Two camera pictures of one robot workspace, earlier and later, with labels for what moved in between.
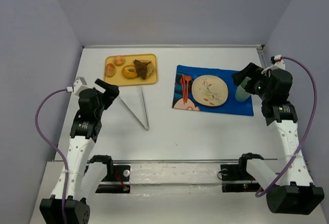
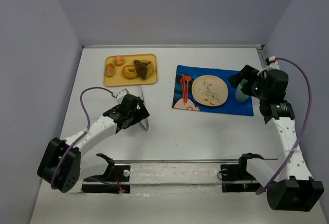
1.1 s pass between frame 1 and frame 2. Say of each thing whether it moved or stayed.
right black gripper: stayed
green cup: stayed
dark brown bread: stayed
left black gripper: moved
